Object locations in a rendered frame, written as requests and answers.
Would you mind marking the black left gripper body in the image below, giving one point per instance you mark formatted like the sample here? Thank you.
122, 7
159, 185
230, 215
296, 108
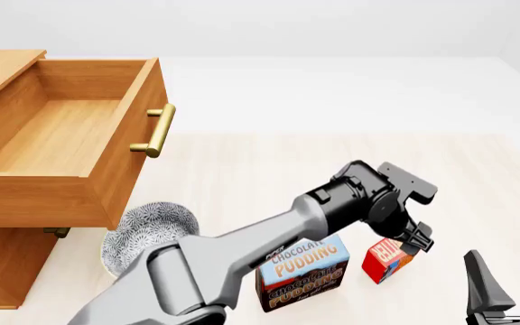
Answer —
420, 237

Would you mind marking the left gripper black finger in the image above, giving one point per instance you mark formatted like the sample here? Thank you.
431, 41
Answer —
410, 248

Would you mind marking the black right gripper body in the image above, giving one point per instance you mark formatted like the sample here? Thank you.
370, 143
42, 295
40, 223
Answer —
508, 318

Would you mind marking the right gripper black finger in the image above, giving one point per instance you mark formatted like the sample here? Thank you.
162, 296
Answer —
483, 284

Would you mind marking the red butter box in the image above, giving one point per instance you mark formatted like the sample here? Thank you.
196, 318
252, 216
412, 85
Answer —
384, 262

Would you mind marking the silver-grey left robot arm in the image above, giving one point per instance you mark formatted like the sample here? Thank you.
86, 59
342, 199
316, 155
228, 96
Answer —
251, 243

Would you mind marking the open wooden drawer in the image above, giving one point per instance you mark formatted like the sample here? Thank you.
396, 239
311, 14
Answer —
61, 128

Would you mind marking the wooden cabinet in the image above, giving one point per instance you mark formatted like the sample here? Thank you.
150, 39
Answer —
2, 267

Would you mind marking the chocolate pudding box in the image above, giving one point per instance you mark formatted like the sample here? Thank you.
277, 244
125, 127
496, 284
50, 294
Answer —
307, 271

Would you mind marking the patterned grey-white bowl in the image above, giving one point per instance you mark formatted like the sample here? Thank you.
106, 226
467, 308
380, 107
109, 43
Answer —
151, 223

